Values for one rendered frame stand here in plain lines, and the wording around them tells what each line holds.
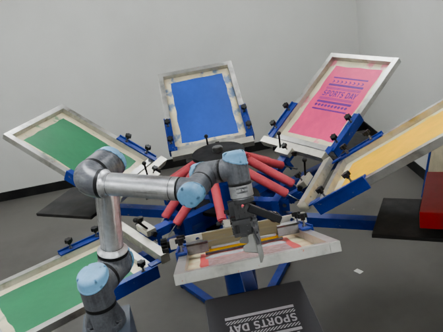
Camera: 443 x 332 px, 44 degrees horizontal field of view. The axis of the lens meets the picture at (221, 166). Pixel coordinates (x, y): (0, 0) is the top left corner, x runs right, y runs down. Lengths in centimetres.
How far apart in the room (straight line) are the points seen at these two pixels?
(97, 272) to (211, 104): 233
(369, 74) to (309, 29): 280
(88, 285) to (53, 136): 192
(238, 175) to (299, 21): 490
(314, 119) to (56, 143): 171
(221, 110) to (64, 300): 190
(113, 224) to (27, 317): 96
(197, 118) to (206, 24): 243
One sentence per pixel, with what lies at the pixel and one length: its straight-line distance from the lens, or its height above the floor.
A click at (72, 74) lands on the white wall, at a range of 647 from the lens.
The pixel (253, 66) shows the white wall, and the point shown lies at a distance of 648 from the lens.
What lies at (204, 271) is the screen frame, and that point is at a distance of 191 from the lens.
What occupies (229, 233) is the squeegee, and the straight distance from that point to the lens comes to 249.
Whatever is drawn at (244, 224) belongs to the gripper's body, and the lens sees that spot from 174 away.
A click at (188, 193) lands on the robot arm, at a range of 163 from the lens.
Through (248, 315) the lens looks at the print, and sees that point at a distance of 244.
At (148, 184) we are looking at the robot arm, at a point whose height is 178.
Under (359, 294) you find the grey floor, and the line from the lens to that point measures 410.
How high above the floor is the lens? 244
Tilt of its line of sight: 22 degrees down
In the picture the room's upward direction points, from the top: 10 degrees counter-clockwise
